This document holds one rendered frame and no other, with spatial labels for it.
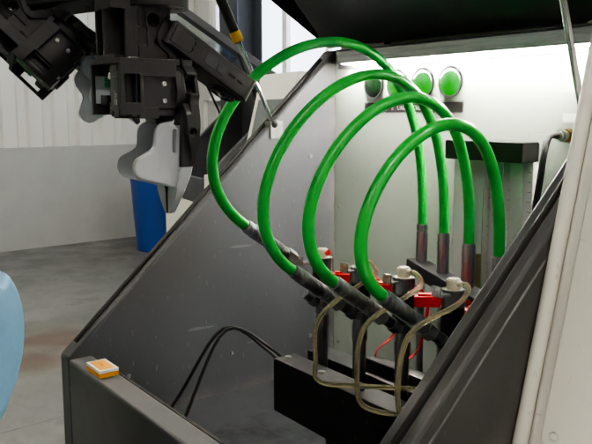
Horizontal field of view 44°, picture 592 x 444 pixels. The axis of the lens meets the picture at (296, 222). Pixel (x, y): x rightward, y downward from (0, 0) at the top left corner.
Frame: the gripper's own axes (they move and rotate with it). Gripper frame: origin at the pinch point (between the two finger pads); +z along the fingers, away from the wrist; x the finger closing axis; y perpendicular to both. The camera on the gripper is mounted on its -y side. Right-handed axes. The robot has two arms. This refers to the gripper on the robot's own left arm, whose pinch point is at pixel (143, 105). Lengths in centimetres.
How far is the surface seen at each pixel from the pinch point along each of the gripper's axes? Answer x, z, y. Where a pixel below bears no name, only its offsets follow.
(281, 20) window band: -551, 33, -346
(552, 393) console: 30, 47, 2
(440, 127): 22.1, 23.8, -14.2
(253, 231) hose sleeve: -2.0, 20.8, 1.2
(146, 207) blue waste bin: -609, 64, -134
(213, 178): 0.4, 12.1, 0.6
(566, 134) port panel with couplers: 12, 42, -35
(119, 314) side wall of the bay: -35.1, 20.1, 16.7
